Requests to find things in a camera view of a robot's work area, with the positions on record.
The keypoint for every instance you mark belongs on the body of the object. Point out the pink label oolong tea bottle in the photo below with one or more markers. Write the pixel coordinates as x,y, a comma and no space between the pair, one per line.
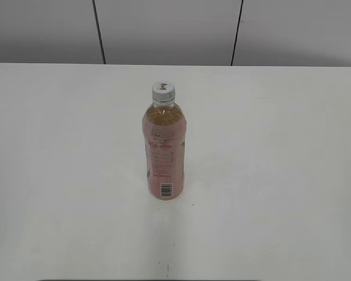
164,129

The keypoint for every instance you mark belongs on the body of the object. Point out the white bottle cap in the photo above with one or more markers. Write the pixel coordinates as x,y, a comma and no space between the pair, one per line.
163,92

